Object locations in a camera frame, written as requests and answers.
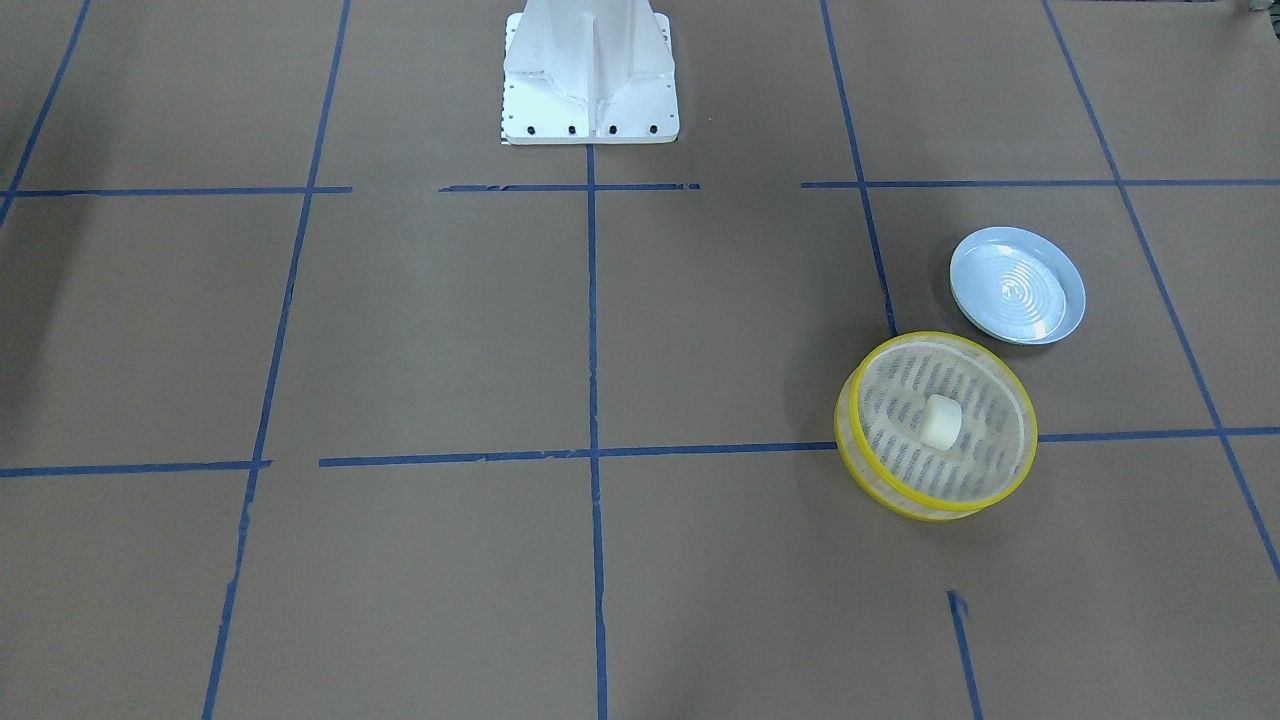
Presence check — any white steamed bun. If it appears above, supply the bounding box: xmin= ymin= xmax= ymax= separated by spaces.
xmin=919 ymin=395 xmax=964 ymax=451

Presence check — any yellow rimmed steamer basket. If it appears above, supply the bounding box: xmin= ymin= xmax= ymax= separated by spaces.
xmin=833 ymin=331 xmax=1039 ymax=521

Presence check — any light blue round plate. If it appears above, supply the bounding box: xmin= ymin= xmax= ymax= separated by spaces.
xmin=948 ymin=225 xmax=1087 ymax=346

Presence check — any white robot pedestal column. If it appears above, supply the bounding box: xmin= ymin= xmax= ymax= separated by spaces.
xmin=500 ymin=1 xmax=681 ymax=146

